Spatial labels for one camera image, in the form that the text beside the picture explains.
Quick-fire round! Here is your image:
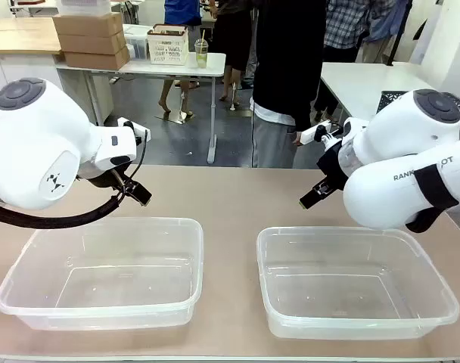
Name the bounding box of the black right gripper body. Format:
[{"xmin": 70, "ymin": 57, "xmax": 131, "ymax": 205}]
[{"xmin": 315, "ymin": 145, "xmax": 349, "ymax": 190}]

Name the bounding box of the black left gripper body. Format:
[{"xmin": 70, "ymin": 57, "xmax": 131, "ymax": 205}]
[{"xmin": 77, "ymin": 163, "xmax": 139, "ymax": 190}]

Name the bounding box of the clear plastic bin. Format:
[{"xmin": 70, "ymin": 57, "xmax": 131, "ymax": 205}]
[
  {"xmin": 256, "ymin": 225, "xmax": 460, "ymax": 340},
  {"xmin": 0, "ymin": 216, "xmax": 204, "ymax": 332}
]

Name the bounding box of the person's left forearm black sleeve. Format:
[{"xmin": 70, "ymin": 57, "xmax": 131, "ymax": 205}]
[{"xmin": 290, "ymin": 71, "xmax": 327, "ymax": 133}]

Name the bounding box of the white slatted basket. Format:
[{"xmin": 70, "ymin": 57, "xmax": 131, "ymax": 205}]
[{"xmin": 146, "ymin": 24, "xmax": 189, "ymax": 66}]

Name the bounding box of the white office table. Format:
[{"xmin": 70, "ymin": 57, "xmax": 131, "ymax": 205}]
[{"xmin": 319, "ymin": 61, "xmax": 438, "ymax": 126}]

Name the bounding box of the brown cardboard box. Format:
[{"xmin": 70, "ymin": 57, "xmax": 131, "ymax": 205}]
[
  {"xmin": 63, "ymin": 46, "xmax": 132, "ymax": 71},
  {"xmin": 57, "ymin": 31, "xmax": 127, "ymax": 55},
  {"xmin": 51, "ymin": 12, "xmax": 124, "ymax": 38}
]

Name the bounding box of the person in black top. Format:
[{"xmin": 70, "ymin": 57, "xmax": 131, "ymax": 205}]
[{"xmin": 250, "ymin": 0, "xmax": 329, "ymax": 169}]

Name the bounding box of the white folding table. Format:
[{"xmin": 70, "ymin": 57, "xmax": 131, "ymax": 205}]
[{"xmin": 55, "ymin": 51, "xmax": 227, "ymax": 165}]

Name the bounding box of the clear storage box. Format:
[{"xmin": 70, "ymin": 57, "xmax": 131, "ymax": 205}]
[{"xmin": 122, "ymin": 24, "xmax": 152, "ymax": 61}]

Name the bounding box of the person in plaid shirt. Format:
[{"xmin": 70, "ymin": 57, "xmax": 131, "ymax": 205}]
[{"xmin": 313, "ymin": 0, "xmax": 373, "ymax": 124}]

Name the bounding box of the person in khaki trousers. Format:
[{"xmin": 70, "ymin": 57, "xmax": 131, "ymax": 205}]
[{"xmin": 360, "ymin": 0, "xmax": 409, "ymax": 64}]

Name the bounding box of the plastic cup green drink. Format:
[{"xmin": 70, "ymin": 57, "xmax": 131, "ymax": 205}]
[{"xmin": 194, "ymin": 29, "xmax": 211, "ymax": 70}]

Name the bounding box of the person in black dress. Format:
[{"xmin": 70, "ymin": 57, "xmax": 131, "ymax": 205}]
[{"xmin": 210, "ymin": 0, "xmax": 256, "ymax": 109}]

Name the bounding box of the wooden countertop cabinet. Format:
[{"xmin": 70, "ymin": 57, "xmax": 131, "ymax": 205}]
[{"xmin": 0, "ymin": 17, "xmax": 114, "ymax": 133}]

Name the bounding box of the person in blue shirt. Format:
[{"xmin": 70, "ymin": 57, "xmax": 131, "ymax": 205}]
[{"xmin": 157, "ymin": 0, "xmax": 204, "ymax": 119}]

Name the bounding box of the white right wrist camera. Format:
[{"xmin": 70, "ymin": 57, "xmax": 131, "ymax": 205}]
[{"xmin": 300, "ymin": 120, "xmax": 343, "ymax": 147}]

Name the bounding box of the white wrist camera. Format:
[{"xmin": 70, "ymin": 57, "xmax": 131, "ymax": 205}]
[
  {"xmin": 116, "ymin": 116, "xmax": 152, "ymax": 144},
  {"xmin": 300, "ymin": 120, "xmax": 343, "ymax": 147}
]

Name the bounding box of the thin black camera cable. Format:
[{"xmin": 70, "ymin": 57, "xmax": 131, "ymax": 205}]
[{"xmin": 118, "ymin": 129, "xmax": 146, "ymax": 191}]

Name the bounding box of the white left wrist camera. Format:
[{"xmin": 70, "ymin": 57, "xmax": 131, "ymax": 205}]
[{"xmin": 116, "ymin": 116, "xmax": 152, "ymax": 144}]

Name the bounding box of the black braided cable sleeve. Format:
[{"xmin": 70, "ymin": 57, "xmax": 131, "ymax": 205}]
[{"xmin": 0, "ymin": 191, "xmax": 127, "ymax": 231}]

